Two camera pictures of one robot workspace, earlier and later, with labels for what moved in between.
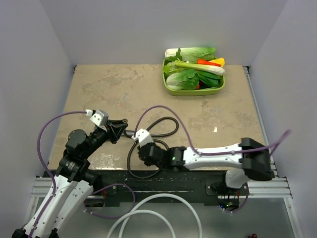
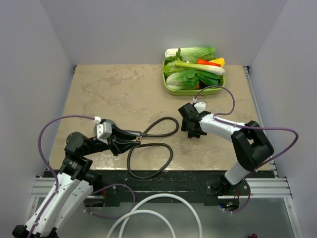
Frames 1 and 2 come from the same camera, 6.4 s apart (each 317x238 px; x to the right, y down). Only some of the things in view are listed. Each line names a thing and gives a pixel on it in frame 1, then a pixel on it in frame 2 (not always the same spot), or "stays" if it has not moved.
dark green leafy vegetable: (211, 80) stays
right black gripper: (153, 144) -> (184, 127)
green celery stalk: (213, 70) stays
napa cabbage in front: (185, 80) stays
